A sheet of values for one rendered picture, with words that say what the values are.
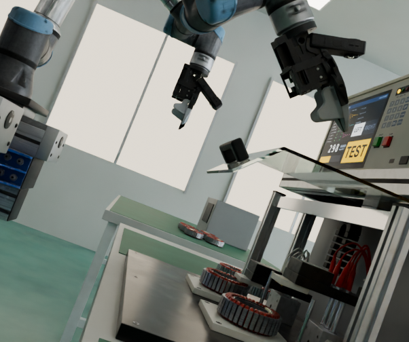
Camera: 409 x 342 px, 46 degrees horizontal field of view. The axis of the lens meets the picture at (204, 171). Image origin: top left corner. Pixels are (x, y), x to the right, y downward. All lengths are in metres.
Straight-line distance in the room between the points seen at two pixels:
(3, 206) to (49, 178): 4.29
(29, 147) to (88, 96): 4.33
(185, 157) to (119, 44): 1.48
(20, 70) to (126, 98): 4.27
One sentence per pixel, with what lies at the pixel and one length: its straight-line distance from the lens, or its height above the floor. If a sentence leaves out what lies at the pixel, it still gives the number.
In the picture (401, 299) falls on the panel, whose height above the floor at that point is 0.92.
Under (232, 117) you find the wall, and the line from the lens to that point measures 5.71.
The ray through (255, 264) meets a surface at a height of 0.87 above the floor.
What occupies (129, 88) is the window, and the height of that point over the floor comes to 1.85.
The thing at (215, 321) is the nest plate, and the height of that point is 0.78.
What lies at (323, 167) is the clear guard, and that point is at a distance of 0.70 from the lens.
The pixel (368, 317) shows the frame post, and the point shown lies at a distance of 0.73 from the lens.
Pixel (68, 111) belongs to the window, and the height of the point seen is 1.35.
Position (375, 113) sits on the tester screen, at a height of 1.25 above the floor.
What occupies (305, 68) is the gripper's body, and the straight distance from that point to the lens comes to 0.91.
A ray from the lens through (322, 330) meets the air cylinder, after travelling 0.90.
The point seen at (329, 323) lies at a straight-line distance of 0.93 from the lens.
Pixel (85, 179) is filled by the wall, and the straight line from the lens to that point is 5.58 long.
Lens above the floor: 0.95
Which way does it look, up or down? 4 degrees up
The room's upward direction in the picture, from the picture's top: 22 degrees clockwise
